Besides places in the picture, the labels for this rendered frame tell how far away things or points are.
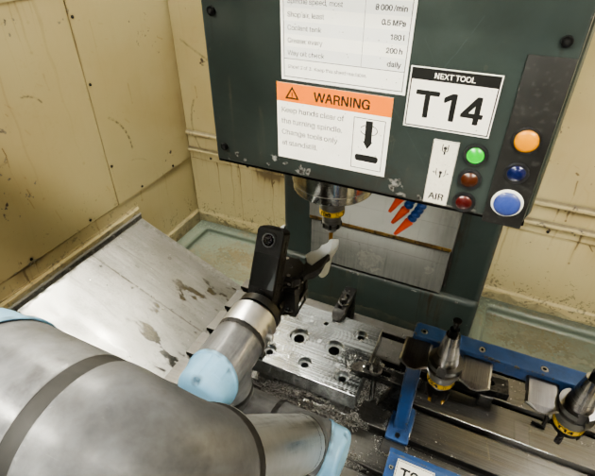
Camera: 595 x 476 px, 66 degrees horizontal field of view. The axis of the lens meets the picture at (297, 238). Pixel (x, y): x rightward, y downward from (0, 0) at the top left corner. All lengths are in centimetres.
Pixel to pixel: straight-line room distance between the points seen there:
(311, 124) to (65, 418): 45
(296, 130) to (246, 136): 8
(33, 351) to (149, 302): 143
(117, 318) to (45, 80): 79
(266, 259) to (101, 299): 113
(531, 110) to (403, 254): 98
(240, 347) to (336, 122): 32
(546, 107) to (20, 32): 137
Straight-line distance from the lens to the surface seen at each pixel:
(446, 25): 55
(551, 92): 55
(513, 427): 128
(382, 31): 56
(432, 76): 56
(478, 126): 57
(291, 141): 64
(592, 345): 206
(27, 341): 36
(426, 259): 147
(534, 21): 54
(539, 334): 200
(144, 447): 30
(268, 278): 69
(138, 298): 176
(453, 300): 157
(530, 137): 56
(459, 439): 121
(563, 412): 93
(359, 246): 151
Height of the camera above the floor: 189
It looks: 36 degrees down
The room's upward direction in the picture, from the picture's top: straight up
